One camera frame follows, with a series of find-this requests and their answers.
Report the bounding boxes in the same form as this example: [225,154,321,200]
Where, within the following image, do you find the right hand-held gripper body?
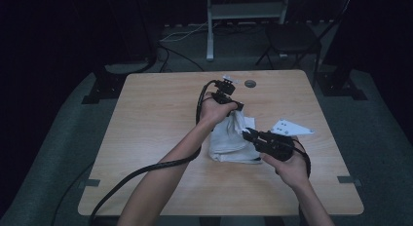
[256,118,316,162]

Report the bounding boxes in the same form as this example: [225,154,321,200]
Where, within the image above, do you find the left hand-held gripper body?
[210,74,241,105]

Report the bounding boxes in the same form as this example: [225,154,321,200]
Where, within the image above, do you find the white printed tank top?
[207,109,263,165]

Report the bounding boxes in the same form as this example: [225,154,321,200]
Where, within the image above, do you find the person's left hand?
[198,92,240,130]

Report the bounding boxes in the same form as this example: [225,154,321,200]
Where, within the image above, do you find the person's right hand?
[261,136,311,190]

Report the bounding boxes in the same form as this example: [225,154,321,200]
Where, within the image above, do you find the white metal stand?
[206,0,291,62]

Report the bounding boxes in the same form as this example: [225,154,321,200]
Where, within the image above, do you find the grey tape strip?
[336,175,363,187]
[78,178,101,189]

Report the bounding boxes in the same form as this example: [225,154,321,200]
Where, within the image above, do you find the person's grey trousers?
[162,215,275,226]

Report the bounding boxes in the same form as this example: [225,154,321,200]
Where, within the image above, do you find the black folding chair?
[254,0,355,88]

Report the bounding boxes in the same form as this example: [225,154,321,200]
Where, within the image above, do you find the black stand base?
[316,69,368,101]
[81,61,157,105]

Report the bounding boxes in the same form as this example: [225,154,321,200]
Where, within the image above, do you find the right hand-held gripper cable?
[291,137,312,180]

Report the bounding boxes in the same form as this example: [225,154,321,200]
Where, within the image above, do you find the white floor cable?
[159,20,219,44]

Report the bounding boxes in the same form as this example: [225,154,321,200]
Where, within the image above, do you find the thin black floor cable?
[50,162,95,226]

